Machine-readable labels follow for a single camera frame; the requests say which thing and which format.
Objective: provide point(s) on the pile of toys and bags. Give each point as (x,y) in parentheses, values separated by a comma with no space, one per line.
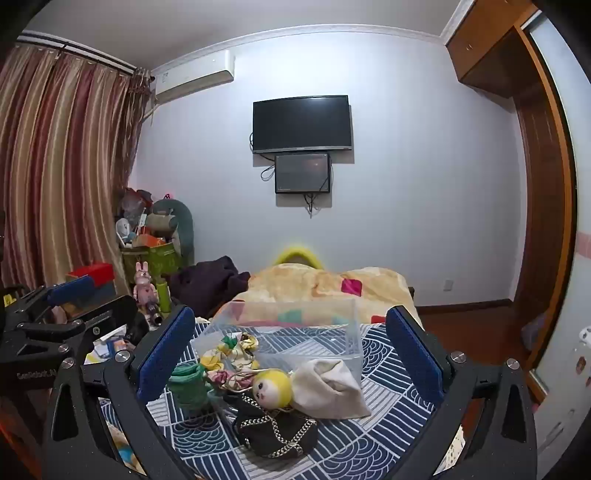
(131,217)

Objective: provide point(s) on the pink rabbit figure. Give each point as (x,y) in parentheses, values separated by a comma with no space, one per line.
(145,288)

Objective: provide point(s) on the scattered papers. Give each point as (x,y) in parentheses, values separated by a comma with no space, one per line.
(108,344)

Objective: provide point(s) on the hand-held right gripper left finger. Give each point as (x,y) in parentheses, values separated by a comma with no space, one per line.
(161,357)

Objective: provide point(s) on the small black monitor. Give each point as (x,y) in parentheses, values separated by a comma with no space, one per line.
(302,173)

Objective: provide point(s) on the yellow-headed doll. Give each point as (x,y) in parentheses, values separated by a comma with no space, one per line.
(272,387)

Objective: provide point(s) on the clear plastic storage box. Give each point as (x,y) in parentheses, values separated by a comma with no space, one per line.
(318,323)

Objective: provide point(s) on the dark purple clothing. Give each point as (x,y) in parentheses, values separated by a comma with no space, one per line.
(207,284)

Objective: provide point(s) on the red box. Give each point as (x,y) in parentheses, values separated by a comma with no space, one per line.
(94,272)

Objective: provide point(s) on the striped curtain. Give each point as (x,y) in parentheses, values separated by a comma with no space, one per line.
(55,161)

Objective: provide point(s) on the yellow chair back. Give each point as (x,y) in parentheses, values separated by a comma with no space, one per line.
(298,254)

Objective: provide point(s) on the wooden wardrobe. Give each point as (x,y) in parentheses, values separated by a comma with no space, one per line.
(531,161)

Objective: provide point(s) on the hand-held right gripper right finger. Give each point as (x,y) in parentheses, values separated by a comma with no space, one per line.
(415,357)

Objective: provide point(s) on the black wall television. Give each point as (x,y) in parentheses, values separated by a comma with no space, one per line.
(300,123)

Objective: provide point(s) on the green storage box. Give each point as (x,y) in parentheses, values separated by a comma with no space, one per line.
(154,263)

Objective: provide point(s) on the white air conditioner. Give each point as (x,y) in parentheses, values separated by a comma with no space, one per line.
(194,76)

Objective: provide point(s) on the curtain rail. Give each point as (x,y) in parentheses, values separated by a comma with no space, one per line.
(83,50)

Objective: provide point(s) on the beige cloth pouch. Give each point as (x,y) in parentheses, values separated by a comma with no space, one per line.
(330,390)

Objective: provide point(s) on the yellow floral cloth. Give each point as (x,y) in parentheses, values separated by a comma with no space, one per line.
(238,346)

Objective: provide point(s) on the green cylinder bottle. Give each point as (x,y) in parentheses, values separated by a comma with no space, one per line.
(163,294)

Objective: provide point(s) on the green knitted pouch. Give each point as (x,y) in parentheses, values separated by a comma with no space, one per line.
(189,385)

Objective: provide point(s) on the white sliding door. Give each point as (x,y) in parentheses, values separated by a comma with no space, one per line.
(579,369)

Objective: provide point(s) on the yellow patchwork blanket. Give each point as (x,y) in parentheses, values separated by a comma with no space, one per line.
(300,284)

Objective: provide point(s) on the wall socket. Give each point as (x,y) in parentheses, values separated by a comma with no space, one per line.
(447,285)

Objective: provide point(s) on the grey-blue box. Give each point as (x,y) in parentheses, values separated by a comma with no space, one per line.
(99,293)

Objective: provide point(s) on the grey-green plush toy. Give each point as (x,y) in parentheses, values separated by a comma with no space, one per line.
(182,226)

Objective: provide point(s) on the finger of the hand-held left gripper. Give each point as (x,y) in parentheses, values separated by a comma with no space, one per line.
(108,316)
(69,288)

